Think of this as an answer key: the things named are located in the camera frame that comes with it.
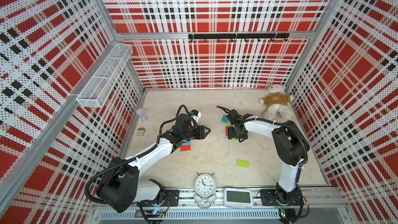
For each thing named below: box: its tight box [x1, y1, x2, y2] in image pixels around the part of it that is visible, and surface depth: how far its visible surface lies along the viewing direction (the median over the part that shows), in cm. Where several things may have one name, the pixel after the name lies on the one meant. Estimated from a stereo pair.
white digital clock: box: [223, 187, 254, 208], surface depth 72 cm
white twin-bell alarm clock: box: [193, 172, 217, 209], surface depth 75 cm
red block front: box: [180, 144, 192, 152], surface depth 91 cm
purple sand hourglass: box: [135, 107, 148, 123], surface depth 103 cm
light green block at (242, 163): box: [236, 159, 250, 168], surface depth 86 cm
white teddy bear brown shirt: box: [259, 84, 295, 121], surface depth 105 cm
